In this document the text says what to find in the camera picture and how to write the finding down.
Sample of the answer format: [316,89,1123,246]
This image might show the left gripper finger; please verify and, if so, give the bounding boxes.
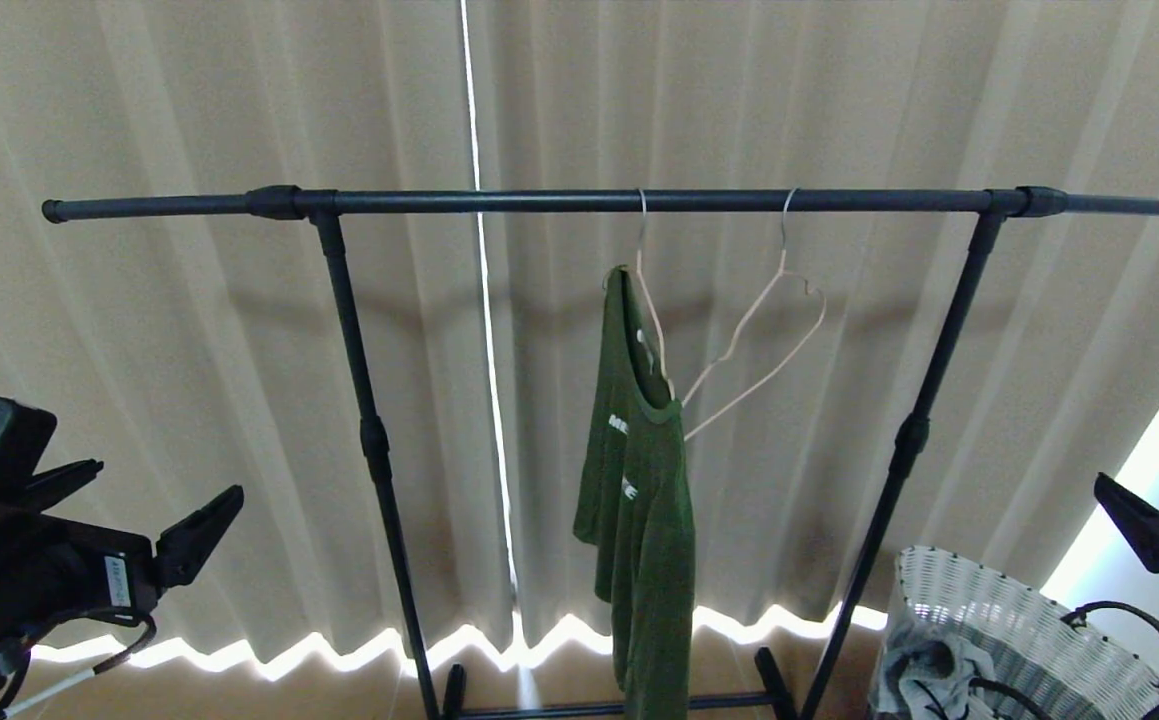
[152,485,245,591]
[19,458,105,516]

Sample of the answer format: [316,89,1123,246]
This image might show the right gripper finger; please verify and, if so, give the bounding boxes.
[1094,472,1159,578]

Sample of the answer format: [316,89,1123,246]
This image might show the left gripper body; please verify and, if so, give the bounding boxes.
[0,498,161,661]

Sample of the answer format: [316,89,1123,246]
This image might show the pale grey shorts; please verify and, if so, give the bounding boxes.
[884,635,1000,720]

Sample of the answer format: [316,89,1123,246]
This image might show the green long-sleeved shirt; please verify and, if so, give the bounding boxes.
[573,265,697,720]

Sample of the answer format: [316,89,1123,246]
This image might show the pink clothes hanger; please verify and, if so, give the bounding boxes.
[634,188,678,403]
[681,188,828,443]

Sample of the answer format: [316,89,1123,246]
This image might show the white laundry basket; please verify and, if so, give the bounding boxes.
[869,545,1159,720]

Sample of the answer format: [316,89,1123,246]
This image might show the black clothes rack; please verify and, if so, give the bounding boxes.
[42,185,1159,720]

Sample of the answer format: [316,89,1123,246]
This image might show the beige curtain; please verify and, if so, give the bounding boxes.
[0,0,1159,683]

